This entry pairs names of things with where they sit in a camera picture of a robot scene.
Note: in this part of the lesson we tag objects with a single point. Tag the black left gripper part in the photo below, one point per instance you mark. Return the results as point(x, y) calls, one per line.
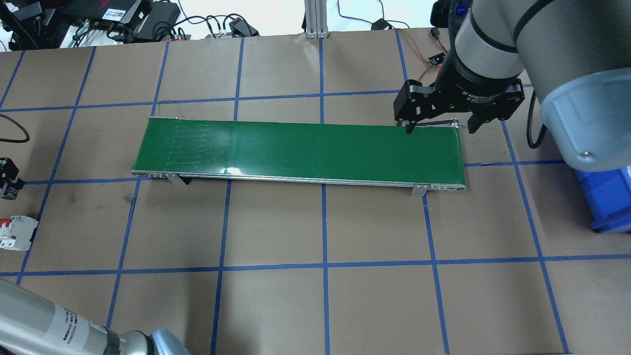
point(10, 183)

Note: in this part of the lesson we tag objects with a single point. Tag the blue plastic bin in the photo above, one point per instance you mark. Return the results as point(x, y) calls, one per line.
point(608, 194)

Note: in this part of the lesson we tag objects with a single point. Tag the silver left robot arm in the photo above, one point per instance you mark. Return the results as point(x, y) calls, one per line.
point(33, 325)

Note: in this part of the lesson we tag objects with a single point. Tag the black electronics pile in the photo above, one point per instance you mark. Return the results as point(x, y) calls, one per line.
point(44, 24)

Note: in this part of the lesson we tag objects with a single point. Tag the aluminium frame post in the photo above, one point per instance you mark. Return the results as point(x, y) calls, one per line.
point(316, 19)

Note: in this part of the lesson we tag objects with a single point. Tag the green conveyor belt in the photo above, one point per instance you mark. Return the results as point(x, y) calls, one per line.
point(427, 159)

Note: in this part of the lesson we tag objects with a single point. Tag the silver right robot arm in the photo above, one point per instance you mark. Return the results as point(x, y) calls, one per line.
point(576, 54)

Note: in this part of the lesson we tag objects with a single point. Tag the white circuit breaker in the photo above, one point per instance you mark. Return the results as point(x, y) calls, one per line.
point(16, 232)

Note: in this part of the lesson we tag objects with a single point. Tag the small black circuit module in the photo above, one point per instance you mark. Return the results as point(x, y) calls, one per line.
point(437, 60)

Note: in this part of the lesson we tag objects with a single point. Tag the black power adapter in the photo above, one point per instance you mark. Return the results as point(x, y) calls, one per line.
point(239, 27)

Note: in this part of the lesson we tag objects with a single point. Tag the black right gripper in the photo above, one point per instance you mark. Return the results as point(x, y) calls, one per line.
point(474, 88)

